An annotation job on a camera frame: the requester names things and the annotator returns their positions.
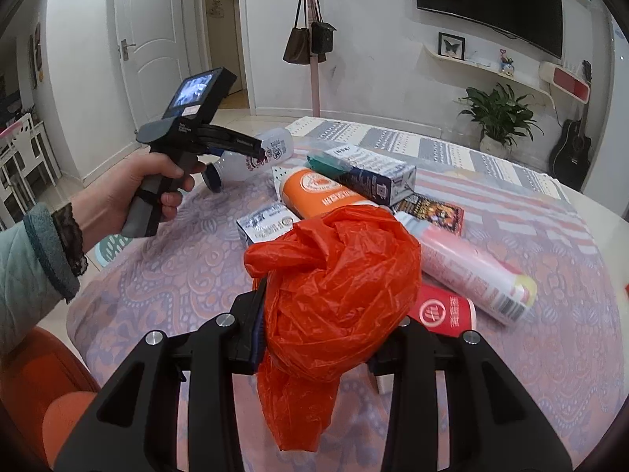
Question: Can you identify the red white wall box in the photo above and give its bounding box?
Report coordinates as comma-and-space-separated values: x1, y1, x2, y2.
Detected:
539, 62, 590, 105

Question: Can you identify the colourful snack packet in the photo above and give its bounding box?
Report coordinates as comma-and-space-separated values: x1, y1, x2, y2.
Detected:
394, 193, 464, 236

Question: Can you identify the white dining chair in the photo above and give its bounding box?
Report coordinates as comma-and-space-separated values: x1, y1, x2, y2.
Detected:
1, 113, 62, 230

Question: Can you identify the black hanging handbag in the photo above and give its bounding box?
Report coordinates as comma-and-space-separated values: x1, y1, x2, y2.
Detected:
310, 0, 337, 61

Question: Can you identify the pink white spray can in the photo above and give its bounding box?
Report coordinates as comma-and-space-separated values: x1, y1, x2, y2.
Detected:
394, 211, 537, 326

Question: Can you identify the red white paper cup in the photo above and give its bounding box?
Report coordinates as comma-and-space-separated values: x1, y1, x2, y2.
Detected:
408, 284, 476, 338

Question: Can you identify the brown hanging handbag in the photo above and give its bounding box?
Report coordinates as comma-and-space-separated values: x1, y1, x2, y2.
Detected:
283, 0, 309, 65

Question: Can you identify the orange chair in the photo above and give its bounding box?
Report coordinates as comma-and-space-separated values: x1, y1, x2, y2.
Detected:
1, 327, 100, 471

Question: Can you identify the striped grey white mat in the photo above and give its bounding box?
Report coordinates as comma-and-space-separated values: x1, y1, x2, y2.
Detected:
287, 116, 569, 203

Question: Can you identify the teal sleeved left forearm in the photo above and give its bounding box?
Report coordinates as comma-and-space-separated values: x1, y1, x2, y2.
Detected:
0, 203, 87, 355

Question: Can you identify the blue white milk carton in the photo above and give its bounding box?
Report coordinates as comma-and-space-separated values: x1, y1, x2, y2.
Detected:
309, 145, 417, 207

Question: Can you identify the black acoustic guitar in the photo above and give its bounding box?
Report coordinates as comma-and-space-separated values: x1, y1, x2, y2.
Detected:
548, 59, 594, 193

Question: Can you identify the framed butterfly picture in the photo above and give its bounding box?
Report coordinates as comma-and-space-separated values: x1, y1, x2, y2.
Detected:
438, 32, 466, 61

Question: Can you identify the orange plastic bag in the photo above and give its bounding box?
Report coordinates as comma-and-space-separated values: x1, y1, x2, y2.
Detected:
244, 205, 421, 452

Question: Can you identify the white curved wall shelf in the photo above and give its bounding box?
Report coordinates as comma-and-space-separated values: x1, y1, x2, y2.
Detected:
422, 44, 557, 110

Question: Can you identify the clear plastic bottle blue cap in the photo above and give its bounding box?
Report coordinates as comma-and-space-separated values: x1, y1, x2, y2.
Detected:
202, 128, 294, 193

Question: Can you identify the pink coat stand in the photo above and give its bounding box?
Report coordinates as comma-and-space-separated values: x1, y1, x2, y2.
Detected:
301, 0, 321, 117

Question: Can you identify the white room door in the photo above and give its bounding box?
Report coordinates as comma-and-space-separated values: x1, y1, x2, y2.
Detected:
114, 0, 190, 127

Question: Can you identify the green potted plant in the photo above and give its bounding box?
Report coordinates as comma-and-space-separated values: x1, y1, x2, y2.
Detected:
460, 83, 544, 159

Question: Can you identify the small figurine on shelf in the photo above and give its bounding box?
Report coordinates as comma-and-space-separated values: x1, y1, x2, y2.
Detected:
499, 49, 515, 78

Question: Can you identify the orange paper cup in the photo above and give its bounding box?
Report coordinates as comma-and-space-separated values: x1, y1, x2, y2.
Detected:
278, 166, 374, 219

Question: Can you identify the teal green packet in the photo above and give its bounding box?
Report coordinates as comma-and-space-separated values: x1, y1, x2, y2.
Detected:
307, 155, 349, 180

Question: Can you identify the patterned purple table cloth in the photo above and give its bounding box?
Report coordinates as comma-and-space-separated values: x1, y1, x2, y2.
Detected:
66, 140, 626, 472

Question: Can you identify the person's left hand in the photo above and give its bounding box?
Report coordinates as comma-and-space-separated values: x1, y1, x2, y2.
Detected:
70, 149, 195, 253

